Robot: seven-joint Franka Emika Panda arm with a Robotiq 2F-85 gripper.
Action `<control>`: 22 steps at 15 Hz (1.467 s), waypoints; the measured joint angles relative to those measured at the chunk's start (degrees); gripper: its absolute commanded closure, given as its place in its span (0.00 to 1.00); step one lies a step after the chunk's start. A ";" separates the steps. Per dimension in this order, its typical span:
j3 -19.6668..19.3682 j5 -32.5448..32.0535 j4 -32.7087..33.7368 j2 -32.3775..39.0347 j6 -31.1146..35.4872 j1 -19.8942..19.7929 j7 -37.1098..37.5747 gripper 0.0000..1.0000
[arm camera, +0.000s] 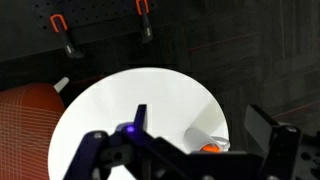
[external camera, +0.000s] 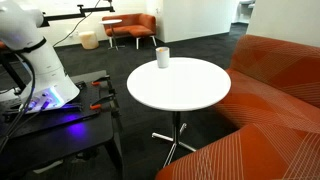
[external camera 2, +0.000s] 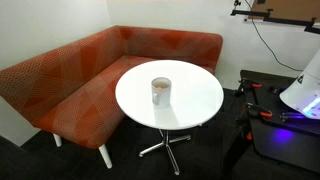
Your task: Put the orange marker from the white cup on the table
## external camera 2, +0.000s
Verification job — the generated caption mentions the orange handled clamp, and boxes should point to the orange handled clamp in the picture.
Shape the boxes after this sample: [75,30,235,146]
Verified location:
[247,103,273,118]
[234,78,262,96]

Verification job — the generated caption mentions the round white table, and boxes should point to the round white table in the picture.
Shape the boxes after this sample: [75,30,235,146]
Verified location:
[114,59,225,176]

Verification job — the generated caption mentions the black hanging cable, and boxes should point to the black hanging cable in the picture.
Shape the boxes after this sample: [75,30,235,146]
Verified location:
[244,0,304,73]

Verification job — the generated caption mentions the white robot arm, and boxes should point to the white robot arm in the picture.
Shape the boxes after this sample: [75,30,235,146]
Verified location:
[279,50,320,120]

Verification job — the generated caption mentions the orange patterned corner sofa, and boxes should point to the orange patterned corner sofa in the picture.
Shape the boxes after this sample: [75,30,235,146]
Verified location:
[0,26,223,168]

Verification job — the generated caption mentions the orange handled clamp near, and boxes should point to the orange handled clamp near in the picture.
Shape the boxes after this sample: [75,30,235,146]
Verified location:
[247,103,273,118]

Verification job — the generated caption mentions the orange handled clamp far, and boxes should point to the orange handled clamp far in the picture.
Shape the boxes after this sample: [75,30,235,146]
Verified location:
[234,78,262,96]

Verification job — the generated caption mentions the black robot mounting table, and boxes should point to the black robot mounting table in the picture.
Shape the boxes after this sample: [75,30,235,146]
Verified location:
[223,70,320,174]

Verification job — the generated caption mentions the cork board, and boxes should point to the cork board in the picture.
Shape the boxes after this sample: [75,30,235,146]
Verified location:
[252,0,320,23]

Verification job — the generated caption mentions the black camera boom bar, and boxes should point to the black camera boom bar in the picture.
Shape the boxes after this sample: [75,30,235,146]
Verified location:
[231,0,320,34]

